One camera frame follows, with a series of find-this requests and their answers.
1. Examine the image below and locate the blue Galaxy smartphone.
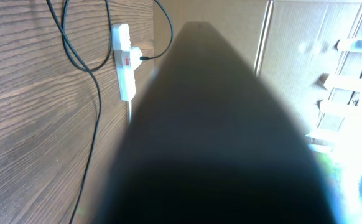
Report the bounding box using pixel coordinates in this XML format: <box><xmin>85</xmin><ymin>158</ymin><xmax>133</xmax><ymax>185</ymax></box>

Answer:
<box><xmin>93</xmin><ymin>22</ymin><xmax>345</xmax><ymax>223</ymax></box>

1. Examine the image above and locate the black USB charging cable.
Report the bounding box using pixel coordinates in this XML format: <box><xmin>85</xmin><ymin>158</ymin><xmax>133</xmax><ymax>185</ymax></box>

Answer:
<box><xmin>45</xmin><ymin>0</ymin><xmax>175</xmax><ymax>224</ymax></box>

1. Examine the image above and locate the white charger plug adapter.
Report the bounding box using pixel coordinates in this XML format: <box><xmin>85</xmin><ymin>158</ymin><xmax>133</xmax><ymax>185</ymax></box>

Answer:
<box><xmin>121</xmin><ymin>47</ymin><xmax>142</xmax><ymax>71</ymax></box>

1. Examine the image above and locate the white power strip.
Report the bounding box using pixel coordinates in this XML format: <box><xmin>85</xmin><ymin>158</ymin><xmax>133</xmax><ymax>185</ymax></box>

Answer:
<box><xmin>111</xmin><ymin>24</ymin><xmax>136</xmax><ymax>101</ymax></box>

